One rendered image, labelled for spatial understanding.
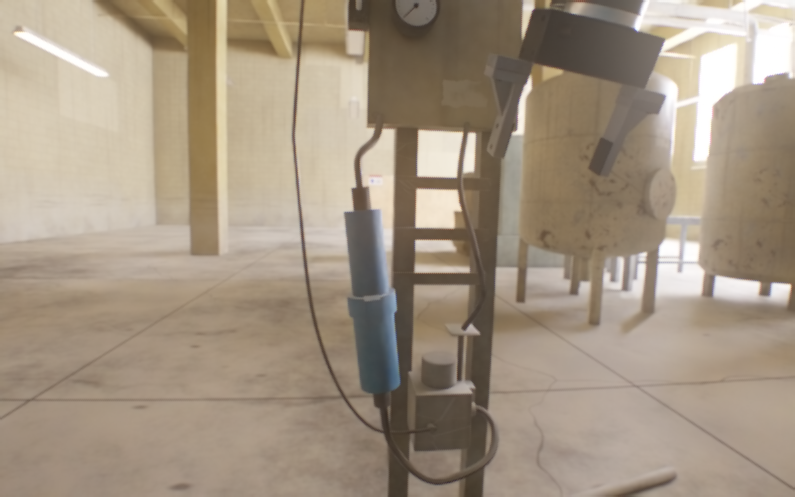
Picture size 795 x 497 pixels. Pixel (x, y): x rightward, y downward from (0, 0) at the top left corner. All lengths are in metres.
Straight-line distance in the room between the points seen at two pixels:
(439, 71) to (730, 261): 4.87
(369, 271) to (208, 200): 7.13
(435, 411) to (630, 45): 0.51
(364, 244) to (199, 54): 7.58
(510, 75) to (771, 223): 4.90
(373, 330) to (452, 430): 0.21
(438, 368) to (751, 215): 4.83
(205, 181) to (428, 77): 7.09
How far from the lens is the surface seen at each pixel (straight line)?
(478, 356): 0.72
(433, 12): 0.66
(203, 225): 7.66
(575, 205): 3.65
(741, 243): 5.30
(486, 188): 0.67
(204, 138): 7.70
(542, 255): 6.85
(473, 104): 0.66
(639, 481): 1.77
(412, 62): 0.66
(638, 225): 3.78
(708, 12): 8.96
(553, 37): 0.46
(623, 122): 0.53
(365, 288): 0.53
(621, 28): 0.49
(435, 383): 0.64
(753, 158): 5.32
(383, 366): 0.56
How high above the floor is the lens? 0.96
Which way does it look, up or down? 6 degrees down
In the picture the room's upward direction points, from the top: 1 degrees clockwise
